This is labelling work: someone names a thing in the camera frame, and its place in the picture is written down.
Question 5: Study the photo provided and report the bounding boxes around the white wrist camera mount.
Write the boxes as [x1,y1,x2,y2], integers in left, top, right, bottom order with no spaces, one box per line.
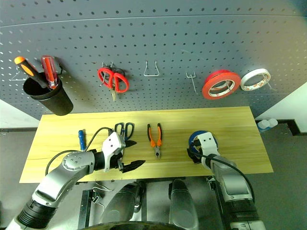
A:
[198,132,220,156]
[101,133,127,172]

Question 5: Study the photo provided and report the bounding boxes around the wire loop pliers hook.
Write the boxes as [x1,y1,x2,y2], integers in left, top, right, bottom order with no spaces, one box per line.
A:
[143,60,161,77]

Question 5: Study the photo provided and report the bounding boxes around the orange and black screwdriver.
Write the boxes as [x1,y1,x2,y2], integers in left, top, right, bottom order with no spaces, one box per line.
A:
[13,56,50,89]

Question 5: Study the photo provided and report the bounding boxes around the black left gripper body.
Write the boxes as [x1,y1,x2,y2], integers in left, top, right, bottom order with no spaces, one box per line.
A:
[112,143,128,172]

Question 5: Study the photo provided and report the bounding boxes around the metal red tape hook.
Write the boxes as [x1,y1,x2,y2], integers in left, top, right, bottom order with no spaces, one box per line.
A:
[219,80,235,93]

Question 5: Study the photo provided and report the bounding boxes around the thin wire triangle hook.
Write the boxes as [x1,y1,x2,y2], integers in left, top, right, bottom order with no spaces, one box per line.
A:
[10,67,28,81]

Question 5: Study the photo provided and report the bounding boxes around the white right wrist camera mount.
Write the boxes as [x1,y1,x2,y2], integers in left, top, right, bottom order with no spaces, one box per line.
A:
[198,132,220,156]

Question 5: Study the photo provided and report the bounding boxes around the grey metal pegboard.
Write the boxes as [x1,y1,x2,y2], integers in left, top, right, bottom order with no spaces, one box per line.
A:
[0,0,307,120]

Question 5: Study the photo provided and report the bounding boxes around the dark rounded grey shape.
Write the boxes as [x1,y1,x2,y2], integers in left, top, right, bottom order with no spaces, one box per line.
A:
[168,178,199,230]
[99,183,147,226]

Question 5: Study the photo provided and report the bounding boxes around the straight metal peg hook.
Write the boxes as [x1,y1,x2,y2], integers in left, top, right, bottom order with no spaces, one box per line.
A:
[186,72,199,94]

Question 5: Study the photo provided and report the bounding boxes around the red tape roll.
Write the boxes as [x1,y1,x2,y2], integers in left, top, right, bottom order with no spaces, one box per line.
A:
[201,69,241,100]

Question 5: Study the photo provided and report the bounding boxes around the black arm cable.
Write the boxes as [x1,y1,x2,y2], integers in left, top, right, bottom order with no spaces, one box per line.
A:
[187,147,255,202]
[45,126,113,175]

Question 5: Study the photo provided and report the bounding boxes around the black and blue scissors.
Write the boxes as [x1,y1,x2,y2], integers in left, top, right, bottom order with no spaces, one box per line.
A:
[114,122,135,141]

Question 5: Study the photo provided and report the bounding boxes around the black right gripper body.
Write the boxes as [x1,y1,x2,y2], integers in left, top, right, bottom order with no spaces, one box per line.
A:
[191,138,202,152]

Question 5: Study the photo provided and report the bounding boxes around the red handled scissors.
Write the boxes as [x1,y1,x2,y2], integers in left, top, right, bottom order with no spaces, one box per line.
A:
[97,67,130,103]

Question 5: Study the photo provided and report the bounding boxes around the blue tape roll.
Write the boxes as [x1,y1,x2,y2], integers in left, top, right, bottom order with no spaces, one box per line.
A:
[188,130,218,161]

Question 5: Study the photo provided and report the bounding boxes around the red clear handle screwdriver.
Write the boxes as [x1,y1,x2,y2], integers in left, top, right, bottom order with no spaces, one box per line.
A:
[40,55,60,90]

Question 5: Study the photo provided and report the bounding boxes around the black plastic cup holder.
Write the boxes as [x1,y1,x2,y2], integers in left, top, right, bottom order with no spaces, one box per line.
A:
[23,76,74,116]

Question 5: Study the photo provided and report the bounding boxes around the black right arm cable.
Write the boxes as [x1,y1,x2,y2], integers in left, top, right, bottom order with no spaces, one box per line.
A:
[187,147,255,202]

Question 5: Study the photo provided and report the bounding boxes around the blue handled screwdriver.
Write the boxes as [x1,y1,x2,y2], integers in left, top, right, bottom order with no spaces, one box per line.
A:
[78,129,87,152]

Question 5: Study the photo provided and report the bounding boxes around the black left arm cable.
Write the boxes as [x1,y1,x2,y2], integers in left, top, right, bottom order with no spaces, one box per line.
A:
[45,126,113,175]

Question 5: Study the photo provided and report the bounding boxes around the metal white tape hook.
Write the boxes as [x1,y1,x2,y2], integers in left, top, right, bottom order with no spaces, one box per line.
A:
[262,73,279,92]

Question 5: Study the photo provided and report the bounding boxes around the white tape roll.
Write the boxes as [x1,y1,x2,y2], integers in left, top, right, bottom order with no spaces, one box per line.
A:
[240,69,272,92]

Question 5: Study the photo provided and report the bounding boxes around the metal scissors hook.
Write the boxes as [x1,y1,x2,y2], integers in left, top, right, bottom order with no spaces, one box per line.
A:
[100,61,125,75]

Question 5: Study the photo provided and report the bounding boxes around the silver wire clamp lever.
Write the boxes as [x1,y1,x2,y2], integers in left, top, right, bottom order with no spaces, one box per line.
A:
[92,182,115,192]

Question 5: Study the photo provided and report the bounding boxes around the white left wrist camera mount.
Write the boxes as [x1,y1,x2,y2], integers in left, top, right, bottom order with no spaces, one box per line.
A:
[101,133,127,172]

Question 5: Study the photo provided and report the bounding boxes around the orange and black pliers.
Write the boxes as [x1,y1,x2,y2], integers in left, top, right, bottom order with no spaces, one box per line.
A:
[146,123,164,161]

